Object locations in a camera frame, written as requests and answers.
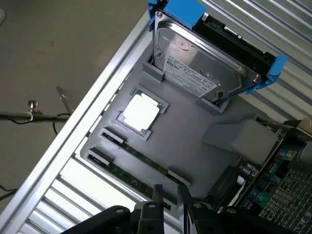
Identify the green graphics card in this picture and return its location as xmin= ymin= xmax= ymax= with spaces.
xmin=207 ymin=121 xmax=305 ymax=220

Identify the grey plastic parts rack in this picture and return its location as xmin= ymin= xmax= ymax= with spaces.
xmin=79 ymin=60 xmax=280 ymax=234

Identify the grey metal PC case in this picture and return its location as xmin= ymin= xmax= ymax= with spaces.
xmin=258 ymin=117 xmax=312 ymax=220

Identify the silver CPU chip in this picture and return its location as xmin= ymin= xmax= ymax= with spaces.
xmin=121 ymin=89 xmax=163 ymax=134

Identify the silver hard disk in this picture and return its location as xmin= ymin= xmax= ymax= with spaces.
xmin=155 ymin=11 xmax=261 ymax=103

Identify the black stand rod with knob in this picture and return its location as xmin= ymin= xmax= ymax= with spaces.
xmin=0 ymin=99 xmax=71 ymax=124

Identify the blue disk carrier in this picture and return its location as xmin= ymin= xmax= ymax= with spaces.
xmin=146 ymin=0 xmax=287 ymax=105

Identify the black floor cable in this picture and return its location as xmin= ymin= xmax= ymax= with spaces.
xmin=0 ymin=184 xmax=19 ymax=202

